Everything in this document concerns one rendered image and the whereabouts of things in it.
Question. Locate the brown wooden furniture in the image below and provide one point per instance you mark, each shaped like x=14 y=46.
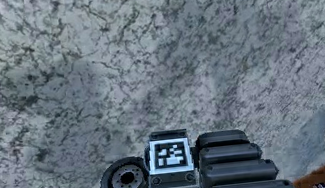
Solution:
x=316 y=178

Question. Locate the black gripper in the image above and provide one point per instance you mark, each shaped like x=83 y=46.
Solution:
x=124 y=183

